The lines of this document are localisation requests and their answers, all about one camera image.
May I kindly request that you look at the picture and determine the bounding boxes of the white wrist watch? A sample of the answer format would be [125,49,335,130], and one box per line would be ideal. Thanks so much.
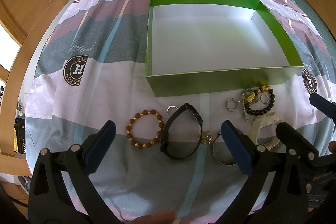
[249,112,282,151]

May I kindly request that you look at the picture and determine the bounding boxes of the dark bead bracelet gold charms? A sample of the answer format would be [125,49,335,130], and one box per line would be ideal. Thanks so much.
[244,85,276,116]

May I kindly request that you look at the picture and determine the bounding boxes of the silver jade charm bracelet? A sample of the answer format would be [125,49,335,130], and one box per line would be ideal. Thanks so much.
[237,88,254,122]

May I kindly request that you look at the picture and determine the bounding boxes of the silver bangle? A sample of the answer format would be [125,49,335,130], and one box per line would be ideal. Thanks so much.
[211,131,236,166]

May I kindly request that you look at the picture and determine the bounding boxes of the silver chain link ring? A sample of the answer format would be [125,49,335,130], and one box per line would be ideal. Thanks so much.
[225,98,239,112]

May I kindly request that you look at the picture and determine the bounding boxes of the black wrist watch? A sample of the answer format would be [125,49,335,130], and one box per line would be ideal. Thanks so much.
[160,103,203,160]

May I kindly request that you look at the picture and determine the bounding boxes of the brown gold bead bracelet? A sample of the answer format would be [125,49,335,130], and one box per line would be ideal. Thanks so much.
[126,109,165,150]

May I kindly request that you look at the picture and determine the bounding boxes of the silver flower brooch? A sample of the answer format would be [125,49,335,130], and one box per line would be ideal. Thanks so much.
[197,130,213,145]

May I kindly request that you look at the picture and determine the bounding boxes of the right hand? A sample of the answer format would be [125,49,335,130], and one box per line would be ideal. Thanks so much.
[329,141,336,153]

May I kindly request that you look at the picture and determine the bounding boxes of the left hand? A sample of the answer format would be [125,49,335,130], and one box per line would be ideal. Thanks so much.
[129,209,176,224]

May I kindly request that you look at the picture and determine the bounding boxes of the green cardboard box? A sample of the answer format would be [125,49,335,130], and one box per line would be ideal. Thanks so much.
[145,0,303,97]

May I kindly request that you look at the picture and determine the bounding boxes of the wooden bed frame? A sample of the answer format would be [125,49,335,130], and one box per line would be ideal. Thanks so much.
[1,0,69,176]

